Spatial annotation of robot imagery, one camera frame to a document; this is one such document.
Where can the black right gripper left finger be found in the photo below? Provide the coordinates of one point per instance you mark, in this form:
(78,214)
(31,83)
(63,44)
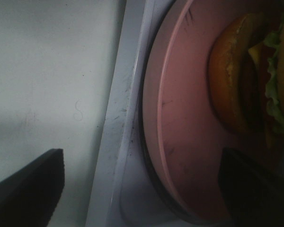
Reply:
(28,198)

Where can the burger with lettuce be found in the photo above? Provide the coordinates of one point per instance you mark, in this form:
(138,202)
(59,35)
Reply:
(246,75)

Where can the white microwave oven body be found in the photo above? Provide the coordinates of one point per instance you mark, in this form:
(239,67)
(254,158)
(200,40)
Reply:
(122,194)

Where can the pink round plate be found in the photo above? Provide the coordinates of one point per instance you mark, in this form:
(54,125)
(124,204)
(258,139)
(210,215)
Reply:
(193,136)

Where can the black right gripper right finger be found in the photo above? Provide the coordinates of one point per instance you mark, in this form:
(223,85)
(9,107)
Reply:
(253,195)

